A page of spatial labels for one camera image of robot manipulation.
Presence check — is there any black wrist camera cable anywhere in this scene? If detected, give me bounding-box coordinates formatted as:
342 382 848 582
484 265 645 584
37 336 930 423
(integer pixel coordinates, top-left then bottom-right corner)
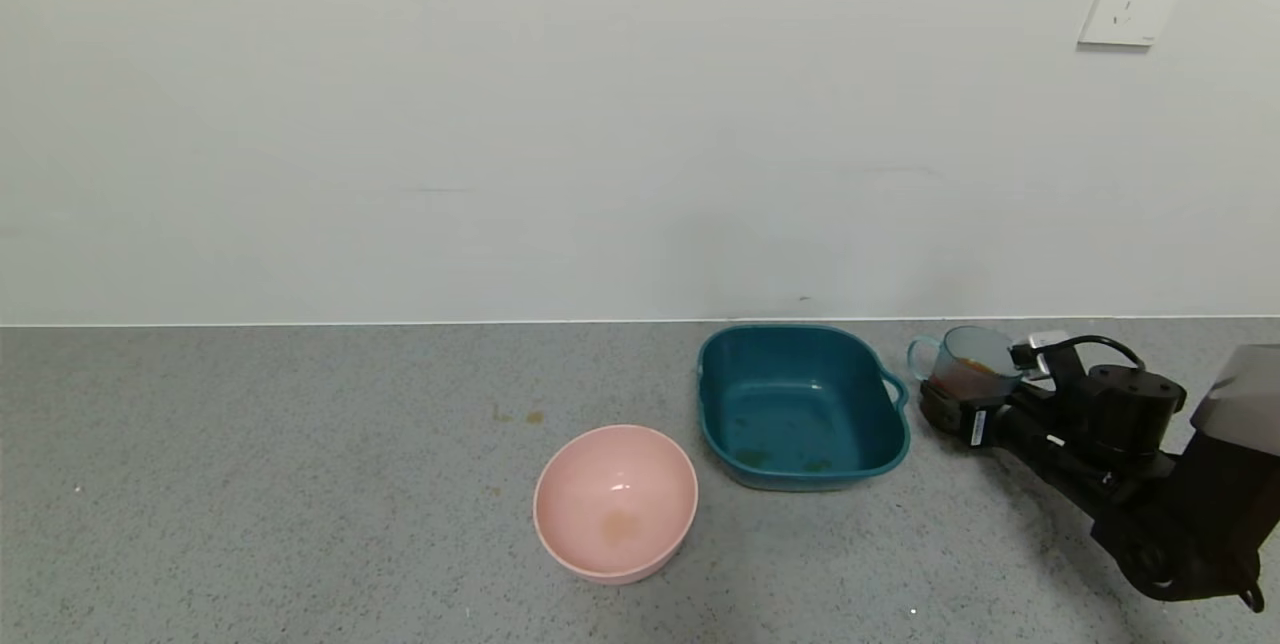
1010 334 1147 375

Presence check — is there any teal plastic basin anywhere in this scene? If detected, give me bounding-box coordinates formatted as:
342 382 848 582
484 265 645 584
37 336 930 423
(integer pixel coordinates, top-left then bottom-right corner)
696 324 911 493

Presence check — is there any pink plastic bowl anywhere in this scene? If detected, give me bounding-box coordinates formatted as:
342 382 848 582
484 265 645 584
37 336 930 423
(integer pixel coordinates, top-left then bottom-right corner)
533 424 699 586

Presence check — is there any brown liquid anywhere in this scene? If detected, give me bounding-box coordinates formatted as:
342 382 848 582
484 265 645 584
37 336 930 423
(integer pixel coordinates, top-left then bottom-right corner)
928 364 1013 404

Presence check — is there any translucent blue ribbed cup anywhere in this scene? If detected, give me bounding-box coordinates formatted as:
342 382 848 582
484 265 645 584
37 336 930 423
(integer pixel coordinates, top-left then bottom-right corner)
907 326 1027 407

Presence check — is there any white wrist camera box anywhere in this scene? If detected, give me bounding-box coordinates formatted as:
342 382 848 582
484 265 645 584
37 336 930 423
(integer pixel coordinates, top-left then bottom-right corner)
1025 330 1073 383

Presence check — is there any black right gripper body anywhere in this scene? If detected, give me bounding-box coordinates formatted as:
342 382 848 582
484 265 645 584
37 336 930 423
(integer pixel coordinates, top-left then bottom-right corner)
959 383 1065 451

